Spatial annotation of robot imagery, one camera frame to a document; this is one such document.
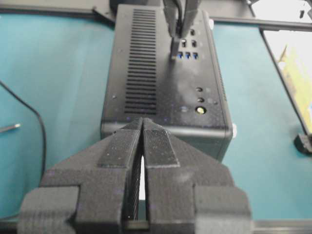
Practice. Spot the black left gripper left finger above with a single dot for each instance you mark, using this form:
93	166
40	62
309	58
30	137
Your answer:
91	192

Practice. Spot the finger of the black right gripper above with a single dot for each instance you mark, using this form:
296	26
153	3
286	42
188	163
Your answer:
172	15
190	12

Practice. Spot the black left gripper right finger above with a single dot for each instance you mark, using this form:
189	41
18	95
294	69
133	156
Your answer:
187	191

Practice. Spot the black mini PC box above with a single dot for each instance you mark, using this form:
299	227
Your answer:
184	95

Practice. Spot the yellow object beyond table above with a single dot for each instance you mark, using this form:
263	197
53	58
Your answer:
296	70

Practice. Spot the teal table mat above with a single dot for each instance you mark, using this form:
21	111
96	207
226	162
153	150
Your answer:
60	66

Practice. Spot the black table frame rail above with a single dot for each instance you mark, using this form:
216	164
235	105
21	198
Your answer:
230	11

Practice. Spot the black printed bracket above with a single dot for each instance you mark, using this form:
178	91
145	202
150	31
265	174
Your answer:
303	143

